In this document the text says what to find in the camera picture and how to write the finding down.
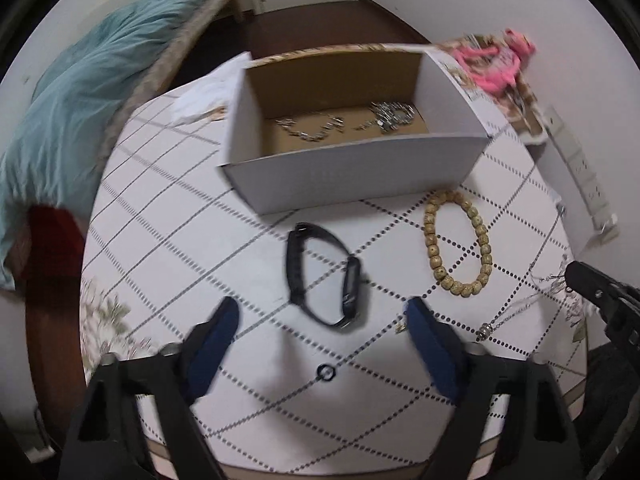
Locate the black wristband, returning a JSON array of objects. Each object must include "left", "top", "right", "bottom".
[{"left": 285, "top": 222, "right": 363, "bottom": 331}]

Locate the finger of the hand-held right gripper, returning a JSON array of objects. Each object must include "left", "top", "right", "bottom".
[{"left": 565, "top": 260, "right": 640, "bottom": 321}]

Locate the bunched silver chain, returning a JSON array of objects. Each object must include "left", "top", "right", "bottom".
[{"left": 352, "top": 101, "right": 416, "bottom": 133}]

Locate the pink cloth item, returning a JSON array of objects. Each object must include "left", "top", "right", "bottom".
[{"left": 450, "top": 29, "right": 538, "bottom": 98}]

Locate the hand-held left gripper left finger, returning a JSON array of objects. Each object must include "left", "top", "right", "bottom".
[{"left": 57, "top": 296, "right": 241, "bottom": 480}]

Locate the wooden bead bracelet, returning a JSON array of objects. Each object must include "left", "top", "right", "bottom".
[{"left": 423, "top": 189, "right": 493, "bottom": 297}]

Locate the white tissue paper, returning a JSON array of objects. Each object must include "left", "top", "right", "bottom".
[{"left": 170, "top": 51, "right": 251, "bottom": 123}]

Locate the red cloth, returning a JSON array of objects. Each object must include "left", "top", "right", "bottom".
[{"left": 10, "top": 204, "right": 86, "bottom": 311}]

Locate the patterned cardboard sheet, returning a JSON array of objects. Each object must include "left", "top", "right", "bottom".
[{"left": 435, "top": 35, "right": 551, "bottom": 143}]

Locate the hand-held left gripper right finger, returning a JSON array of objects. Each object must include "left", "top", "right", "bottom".
[{"left": 405, "top": 296, "right": 586, "bottom": 480}]

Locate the bed with woven mat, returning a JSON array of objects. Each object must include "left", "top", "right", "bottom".
[{"left": 95, "top": 0, "right": 246, "bottom": 161}]

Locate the white power strip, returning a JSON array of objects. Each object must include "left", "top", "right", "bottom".
[{"left": 542, "top": 105, "right": 618, "bottom": 246}]

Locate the thin silver necklace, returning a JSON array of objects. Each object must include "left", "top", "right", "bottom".
[{"left": 475, "top": 262, "right": 591, "bottom": 343}]

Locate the white cardboard box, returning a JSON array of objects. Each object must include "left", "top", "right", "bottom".
[{"left": 216, "top": 45, "right": 493, "bottom": 217}]

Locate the white dotted-line tablecloth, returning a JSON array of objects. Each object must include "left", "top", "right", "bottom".
[{"left": 80, "top": 42, "right": 588, "bottom": 471}]

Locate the silver chain bracelet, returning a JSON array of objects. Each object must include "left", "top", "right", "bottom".
[{"left": 275, "top": 115, "right": 346, "bottom": 143}]

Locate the light blue blanket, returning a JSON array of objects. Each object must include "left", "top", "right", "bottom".
[{"left": 0, "top": 0, "right": 236, "bottom": 291}]

